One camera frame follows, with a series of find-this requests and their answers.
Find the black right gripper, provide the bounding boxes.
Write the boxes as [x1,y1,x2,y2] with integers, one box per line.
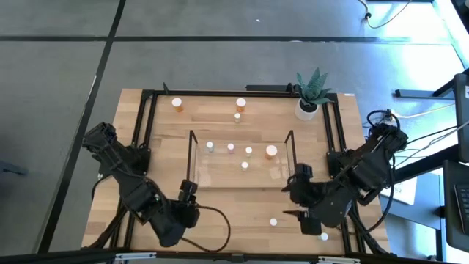
[281,181,352,235]

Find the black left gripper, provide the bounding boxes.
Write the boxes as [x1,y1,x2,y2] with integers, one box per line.
[153,199,202,249]

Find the snake plant in white pot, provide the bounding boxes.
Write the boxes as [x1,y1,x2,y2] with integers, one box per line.
[295,67,333,122]

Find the white paper sheet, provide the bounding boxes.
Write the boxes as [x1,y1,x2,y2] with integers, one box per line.
[383,175,418,206]

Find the black crossbar silver brackets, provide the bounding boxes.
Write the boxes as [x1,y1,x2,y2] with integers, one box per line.
[0,248,469,264]

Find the black keyboard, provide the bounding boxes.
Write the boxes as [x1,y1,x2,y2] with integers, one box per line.
[453,183,469,235]

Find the black desk monitor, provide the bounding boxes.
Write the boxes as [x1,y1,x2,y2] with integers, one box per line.
[453,73,469,164]

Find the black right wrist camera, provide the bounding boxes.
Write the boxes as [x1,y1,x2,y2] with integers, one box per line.
[294,164,313,183]

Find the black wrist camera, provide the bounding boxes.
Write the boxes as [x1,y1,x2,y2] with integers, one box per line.
[178,179,199,203]
[294,164,313,183]

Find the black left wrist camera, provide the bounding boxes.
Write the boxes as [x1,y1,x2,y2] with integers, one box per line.
[178,179,199,203]

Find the black left camera cable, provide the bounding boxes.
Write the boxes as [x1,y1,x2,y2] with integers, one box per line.
[181,204,232,254]

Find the wooden shelf black metal frame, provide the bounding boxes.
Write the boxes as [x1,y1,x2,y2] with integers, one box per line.
[186,129,298,190]

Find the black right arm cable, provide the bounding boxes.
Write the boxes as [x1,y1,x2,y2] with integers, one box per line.
[366,109,401,128]

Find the black extrusion table frame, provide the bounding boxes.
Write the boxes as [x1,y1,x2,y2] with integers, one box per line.
[82,87,391,257]

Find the white cable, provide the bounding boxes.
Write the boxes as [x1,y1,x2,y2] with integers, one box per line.
[399,103,457,119]

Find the floor cable with plug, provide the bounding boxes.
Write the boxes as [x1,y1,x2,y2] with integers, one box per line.
[357,0,413,30]

